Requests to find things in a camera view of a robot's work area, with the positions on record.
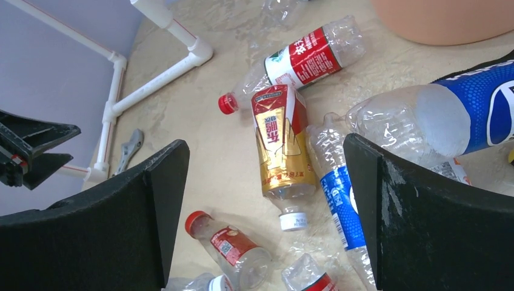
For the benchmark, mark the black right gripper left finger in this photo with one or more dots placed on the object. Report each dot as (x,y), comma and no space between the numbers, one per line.
(117,235)

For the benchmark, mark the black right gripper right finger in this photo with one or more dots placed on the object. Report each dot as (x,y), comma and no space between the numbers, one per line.
(427,232)

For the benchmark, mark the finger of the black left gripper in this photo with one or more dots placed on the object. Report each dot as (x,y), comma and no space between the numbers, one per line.
(16,171)
(30,138)

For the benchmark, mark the large Pepsi bottle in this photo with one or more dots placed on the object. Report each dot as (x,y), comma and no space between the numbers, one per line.
(453,116)

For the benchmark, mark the red cap clear bottle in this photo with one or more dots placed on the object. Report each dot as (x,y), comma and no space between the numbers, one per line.
(245,263)

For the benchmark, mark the gold red drink bottle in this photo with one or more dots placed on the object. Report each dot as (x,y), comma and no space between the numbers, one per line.
(288,179)

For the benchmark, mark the orange plastic bin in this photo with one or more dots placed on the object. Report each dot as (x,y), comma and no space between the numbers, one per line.
(446,22)

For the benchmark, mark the crushed white cap bottle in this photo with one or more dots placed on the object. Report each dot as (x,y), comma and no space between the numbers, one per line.
(452,169)

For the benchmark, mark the clear white cap bottle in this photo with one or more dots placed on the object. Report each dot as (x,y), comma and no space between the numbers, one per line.
(203,282)

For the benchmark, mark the red blue label bottle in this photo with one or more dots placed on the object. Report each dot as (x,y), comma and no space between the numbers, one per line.
(306,274)

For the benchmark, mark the small blue Pepsi bottle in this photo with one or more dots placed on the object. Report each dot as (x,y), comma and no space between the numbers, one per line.
(325,145)

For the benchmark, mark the red label water bottle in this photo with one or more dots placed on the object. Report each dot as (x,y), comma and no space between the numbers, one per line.
(322,52)

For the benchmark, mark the far blue Pepsi bottle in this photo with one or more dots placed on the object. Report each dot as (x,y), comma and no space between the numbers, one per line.
(284,13)

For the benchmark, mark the adjustable wrench red handle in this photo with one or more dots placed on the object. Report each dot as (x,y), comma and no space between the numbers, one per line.
(128,150)

